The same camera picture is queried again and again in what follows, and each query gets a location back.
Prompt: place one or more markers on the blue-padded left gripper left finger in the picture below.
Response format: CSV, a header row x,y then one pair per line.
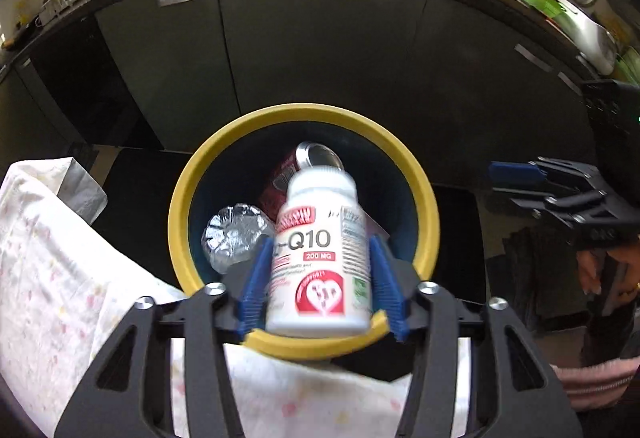
x,y
126,391

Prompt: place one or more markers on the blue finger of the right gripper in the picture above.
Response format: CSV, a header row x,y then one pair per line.
x,y
516,173

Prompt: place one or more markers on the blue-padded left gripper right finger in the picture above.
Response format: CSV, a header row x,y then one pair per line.
x,y
513,391

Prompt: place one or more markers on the clear plastic bottle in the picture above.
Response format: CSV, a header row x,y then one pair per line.
x,y
231,235

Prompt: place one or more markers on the white supplement bottle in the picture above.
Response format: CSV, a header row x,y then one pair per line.
x,y
320,284

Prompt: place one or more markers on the yellow-rimmed trash bin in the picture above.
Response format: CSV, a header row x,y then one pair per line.
x,y
232,167

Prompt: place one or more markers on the person's right hand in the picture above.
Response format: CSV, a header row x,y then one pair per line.
x,y
611,276

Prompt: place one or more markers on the white floral tablecloth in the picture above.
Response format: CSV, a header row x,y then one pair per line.
x,y
64,289

